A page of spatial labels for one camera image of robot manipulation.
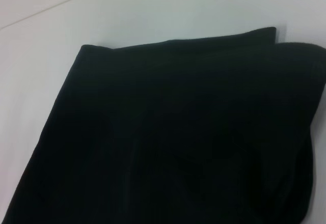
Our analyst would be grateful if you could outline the black shirt with FREE print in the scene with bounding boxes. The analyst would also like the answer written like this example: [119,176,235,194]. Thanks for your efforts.
[4,26,326,224]

